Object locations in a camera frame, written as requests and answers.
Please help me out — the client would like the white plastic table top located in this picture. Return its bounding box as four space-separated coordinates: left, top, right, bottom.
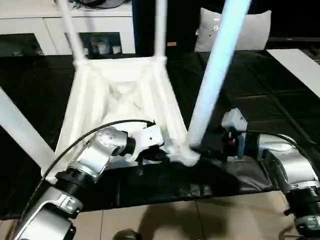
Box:
42 55 202 179

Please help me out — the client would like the black work mat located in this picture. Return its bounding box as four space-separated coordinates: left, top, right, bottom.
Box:
0 49 320 222

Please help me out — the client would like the white board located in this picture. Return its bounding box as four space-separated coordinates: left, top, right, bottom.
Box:
266 48 320 99

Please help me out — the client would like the grey white pillow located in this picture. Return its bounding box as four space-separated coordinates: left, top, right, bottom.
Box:
193 7 273 53

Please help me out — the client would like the black cabinet with yellow label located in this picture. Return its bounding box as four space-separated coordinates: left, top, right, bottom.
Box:
132 0 224 55

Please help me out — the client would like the dark round kitchen appliance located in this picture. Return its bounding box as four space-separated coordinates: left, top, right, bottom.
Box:
82 0 133 9

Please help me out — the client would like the white glass-door cabinet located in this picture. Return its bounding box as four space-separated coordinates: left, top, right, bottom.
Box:
0 0 137 56

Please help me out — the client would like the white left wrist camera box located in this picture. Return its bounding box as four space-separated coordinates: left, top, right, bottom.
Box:
130 124 165 162

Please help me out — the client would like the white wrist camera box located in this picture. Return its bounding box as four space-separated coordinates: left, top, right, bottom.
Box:
220 108 249 137
130 124 165 162

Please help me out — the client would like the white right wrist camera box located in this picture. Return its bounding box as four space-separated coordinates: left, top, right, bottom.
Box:
220 108 249 137

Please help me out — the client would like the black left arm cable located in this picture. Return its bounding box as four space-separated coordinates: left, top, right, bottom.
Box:
14 118 157 227

